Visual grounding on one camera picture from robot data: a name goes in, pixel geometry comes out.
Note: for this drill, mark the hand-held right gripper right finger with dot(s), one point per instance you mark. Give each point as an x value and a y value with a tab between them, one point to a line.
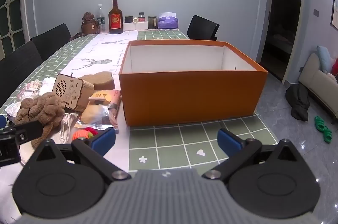
228	140

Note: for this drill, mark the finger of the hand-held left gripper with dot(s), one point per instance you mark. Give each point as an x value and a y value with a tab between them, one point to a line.
2	121
30	131

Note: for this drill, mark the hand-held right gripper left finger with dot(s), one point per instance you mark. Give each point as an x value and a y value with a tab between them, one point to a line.
104	140

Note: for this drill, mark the brown plush toy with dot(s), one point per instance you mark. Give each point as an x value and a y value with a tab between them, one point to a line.
42	109

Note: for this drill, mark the white cloth pouch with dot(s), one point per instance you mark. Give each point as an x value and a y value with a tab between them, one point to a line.
48	85

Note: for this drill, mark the orange cardboard box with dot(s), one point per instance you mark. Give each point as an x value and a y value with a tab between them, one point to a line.
190	97

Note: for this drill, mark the orange knitted toy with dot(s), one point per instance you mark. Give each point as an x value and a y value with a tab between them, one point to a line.
80	133

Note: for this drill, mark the clear snack packet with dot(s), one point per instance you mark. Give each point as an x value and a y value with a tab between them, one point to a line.
100	113

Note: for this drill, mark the crinkled silver foil wrap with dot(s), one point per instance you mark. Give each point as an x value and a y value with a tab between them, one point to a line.
67	126

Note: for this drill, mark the green checked tablecloth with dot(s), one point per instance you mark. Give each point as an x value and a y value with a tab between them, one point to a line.
171	139

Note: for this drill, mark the wooden radio box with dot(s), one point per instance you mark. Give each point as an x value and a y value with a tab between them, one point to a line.
74	92

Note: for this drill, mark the black dining chair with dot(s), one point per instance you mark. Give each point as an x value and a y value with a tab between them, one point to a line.
18	65
52	39

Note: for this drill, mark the brown felt bear coaster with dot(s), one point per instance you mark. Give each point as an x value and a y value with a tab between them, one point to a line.
104	80

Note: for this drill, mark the dark cloth on floor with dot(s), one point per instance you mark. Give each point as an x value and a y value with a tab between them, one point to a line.
298	102

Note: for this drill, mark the white deer print table runner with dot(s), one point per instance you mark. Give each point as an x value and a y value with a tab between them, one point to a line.
105	49

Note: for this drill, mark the green slippers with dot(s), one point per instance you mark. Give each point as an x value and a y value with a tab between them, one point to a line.
323	129

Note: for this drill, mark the beige sofa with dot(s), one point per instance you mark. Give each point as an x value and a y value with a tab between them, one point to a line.
317	84

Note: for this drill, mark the black office chair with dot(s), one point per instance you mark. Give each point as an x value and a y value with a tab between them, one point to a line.
202	28

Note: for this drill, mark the brown bear figurine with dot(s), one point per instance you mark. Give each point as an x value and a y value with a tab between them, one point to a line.
89	24

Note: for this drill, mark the white carton box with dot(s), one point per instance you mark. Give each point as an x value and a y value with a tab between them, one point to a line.
141	25
129	26

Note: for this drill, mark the lattice glass door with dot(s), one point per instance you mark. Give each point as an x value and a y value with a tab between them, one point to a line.
10	2

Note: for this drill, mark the brown bottle with red label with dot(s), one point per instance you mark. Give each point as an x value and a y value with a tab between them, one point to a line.
115	20

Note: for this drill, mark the clear water bottle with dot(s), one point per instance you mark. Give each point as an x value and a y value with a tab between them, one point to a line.
100	19

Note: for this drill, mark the wide dark glass jar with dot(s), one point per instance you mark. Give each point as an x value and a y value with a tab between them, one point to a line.
128	19

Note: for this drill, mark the light blue pillow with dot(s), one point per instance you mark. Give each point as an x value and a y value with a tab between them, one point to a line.
323	59

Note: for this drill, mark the tall dark glass jar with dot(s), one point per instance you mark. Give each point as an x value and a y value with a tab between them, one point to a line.
152	22

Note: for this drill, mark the small jar with red label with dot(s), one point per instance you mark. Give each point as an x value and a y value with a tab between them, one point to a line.
141	17

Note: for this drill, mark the red cushion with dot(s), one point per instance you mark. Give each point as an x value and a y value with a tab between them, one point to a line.
335	67

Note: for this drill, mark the purple tissue pack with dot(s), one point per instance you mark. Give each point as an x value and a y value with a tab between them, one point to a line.
167	22

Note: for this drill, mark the wall light switch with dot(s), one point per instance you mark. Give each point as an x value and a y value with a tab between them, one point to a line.
316	12

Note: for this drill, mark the framed wall picture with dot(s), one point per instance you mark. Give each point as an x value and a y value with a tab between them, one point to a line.
334	7

